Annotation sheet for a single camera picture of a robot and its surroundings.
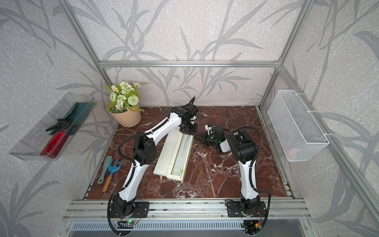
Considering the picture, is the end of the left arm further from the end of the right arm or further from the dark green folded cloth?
the dark green folded cloth

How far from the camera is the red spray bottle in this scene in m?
0.56

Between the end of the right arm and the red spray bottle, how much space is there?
27.1 inches

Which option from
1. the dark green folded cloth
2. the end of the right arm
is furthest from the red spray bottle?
the end of the right arm

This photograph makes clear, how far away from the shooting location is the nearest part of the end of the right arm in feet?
2.78

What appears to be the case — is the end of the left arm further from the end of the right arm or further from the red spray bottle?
the red spray bottle
